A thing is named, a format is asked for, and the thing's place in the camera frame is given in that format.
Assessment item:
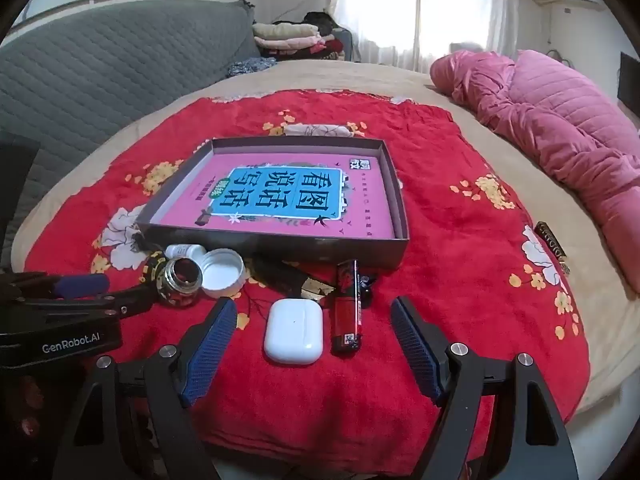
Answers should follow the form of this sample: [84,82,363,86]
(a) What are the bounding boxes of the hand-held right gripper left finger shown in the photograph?
[52,296,238,480]

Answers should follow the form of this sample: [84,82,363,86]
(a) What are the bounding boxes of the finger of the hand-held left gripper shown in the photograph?
[20,284,157,322]
[7,271,112,302]

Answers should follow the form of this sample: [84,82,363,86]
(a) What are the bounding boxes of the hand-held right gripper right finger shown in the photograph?
[390,296,581,480]

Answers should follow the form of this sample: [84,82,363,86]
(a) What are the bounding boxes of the yellow black cord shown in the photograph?
[140,252,168,291]

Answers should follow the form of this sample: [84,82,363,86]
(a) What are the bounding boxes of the shiny metal jar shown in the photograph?
[152,256,203,308]

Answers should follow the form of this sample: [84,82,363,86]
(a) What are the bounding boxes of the white pill bottle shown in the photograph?
[164,243,208,261]

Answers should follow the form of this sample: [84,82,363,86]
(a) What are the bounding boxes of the white earbuds case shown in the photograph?
[263,298,324,365]

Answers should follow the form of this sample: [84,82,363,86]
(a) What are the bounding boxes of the grey cardboard box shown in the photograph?
[135,137,411,273]

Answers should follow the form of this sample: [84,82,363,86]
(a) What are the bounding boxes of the red floral blanket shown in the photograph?
[22,89,593,478]

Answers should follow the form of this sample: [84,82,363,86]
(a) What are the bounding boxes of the pink book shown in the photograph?
[150,152,396,238]

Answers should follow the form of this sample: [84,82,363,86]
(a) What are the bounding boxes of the dark gold packet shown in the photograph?
[535,221,571,275]

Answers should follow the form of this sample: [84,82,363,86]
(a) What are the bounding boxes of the grey quilted headboard cover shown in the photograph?
[0,0,261,271]

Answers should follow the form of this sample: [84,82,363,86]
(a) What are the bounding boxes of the white floral cloth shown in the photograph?
[285,122,366,138]

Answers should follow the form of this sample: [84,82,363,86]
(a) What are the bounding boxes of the pink quilt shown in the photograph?
[430,50,640,293]

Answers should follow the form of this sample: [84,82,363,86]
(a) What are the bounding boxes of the dark patterned cloth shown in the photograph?
[227,57,277,78]

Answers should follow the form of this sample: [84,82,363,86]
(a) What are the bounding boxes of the beige bed sheet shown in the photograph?
[10,60,640,411]

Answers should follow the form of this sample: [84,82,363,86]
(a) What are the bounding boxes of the stack of folded clothes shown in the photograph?
[252,22,346,61]

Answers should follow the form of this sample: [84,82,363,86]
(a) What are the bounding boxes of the white curtain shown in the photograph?
[330,0,521,71]

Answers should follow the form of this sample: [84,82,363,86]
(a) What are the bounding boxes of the black television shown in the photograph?
[619,51,640,111]

